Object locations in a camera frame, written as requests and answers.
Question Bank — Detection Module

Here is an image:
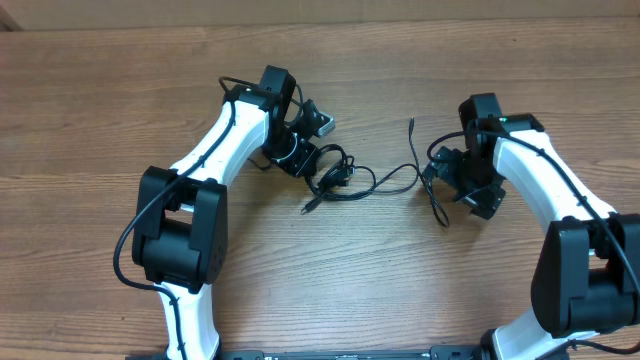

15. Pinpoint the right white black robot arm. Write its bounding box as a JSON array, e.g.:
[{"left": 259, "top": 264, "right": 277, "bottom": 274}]
[{"left": 421, "top": 93, "right": 639, "bottom": 359}]

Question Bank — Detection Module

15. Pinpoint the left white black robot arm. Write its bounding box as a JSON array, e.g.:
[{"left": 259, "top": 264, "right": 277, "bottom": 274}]
[{"left": 113, "top": 66, "right": 335, "bottom": 359}]

